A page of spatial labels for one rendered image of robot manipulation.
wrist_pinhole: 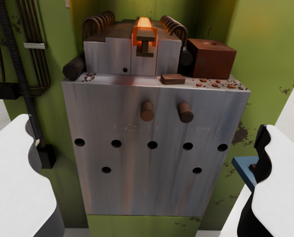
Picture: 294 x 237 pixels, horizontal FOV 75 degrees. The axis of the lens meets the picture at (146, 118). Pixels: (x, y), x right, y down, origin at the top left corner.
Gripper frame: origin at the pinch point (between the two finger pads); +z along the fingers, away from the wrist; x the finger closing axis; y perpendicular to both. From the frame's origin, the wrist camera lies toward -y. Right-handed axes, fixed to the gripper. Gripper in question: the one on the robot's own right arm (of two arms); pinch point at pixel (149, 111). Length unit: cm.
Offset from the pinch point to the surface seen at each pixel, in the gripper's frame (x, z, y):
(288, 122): 166, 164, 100
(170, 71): 6.1, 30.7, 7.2
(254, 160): 28.8, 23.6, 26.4
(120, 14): -10, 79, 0
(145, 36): -0.1, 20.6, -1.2
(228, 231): 52, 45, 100
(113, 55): -6.5, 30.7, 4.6
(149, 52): 0.7, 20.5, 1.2
